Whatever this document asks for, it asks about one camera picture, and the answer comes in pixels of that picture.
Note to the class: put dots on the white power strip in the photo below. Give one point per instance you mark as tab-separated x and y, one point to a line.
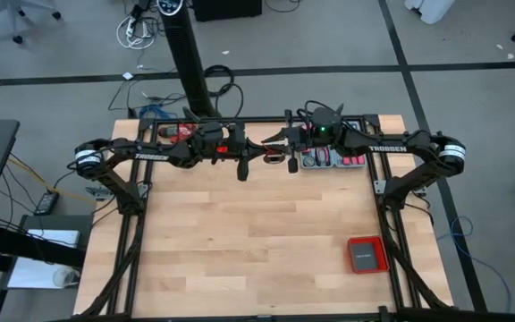
129	30

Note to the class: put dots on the black tower fan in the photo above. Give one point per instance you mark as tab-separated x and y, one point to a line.
186	53

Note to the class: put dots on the clear plastic cup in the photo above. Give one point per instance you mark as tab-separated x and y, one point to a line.
66	277

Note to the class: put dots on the grey flat box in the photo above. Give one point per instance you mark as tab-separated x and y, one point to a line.
367	257

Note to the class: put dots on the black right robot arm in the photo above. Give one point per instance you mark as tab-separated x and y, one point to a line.
387	147

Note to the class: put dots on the red tag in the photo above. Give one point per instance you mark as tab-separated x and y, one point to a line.
222	149

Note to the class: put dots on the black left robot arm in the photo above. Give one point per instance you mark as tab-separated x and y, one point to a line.
150	156

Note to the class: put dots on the black power adapter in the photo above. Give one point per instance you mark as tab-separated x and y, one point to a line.
46	203

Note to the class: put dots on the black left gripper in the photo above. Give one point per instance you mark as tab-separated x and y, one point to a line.
239	149

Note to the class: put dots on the red tray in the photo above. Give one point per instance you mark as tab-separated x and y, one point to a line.
351	268

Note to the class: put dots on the grey office chair base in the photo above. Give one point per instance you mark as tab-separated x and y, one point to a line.
14	9

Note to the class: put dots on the black cabinet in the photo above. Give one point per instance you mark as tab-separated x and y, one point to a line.
226	9

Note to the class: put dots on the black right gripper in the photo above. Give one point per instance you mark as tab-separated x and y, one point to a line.
300	138

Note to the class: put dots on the white box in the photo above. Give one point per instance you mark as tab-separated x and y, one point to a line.
54	238

